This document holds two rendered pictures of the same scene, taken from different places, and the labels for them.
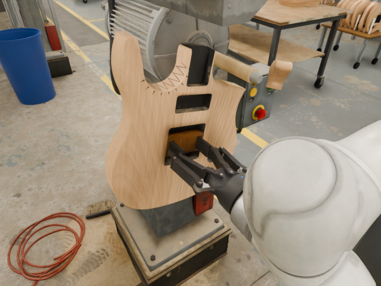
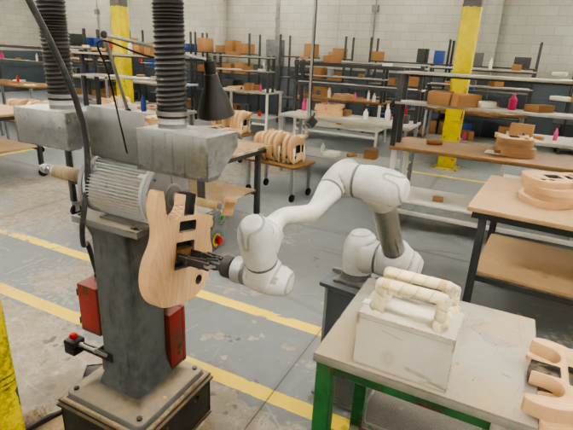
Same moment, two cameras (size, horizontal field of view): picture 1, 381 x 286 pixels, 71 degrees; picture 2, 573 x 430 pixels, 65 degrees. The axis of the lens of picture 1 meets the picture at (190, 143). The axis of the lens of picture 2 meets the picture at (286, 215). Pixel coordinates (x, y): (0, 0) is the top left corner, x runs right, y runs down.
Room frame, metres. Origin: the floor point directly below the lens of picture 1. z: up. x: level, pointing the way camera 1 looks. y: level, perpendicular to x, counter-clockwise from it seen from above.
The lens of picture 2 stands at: (-0.93, 0.45, 1.79)
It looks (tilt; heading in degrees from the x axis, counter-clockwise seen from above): 20 degrees down; 329
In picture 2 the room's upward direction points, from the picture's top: 3 degrees clockwise
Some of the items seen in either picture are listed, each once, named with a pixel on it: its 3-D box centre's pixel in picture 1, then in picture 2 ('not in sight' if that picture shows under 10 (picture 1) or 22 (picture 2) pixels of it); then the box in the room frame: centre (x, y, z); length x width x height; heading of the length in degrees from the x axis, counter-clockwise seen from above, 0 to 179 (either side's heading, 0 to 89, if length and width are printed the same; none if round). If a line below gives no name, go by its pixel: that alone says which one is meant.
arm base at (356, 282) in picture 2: not in sight; (352, 273); (0.70, -0.94, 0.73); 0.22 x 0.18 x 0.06; 26
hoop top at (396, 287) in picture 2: not in sight; (411, 291); (-0.17, -0.41, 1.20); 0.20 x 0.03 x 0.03; 32
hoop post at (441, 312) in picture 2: not in sight; (440, 315); (-0.24, -0.45, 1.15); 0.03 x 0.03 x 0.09
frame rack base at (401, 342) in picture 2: not in sight; (407, 338); (-0.14, -0.45, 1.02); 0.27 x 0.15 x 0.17; 33
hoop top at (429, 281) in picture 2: not in sight; (418, 279); (-0.12, -0.48, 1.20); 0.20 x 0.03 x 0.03; 32
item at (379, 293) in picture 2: not in sight; (379, 298); (-0.10, -0.36, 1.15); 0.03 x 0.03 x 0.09
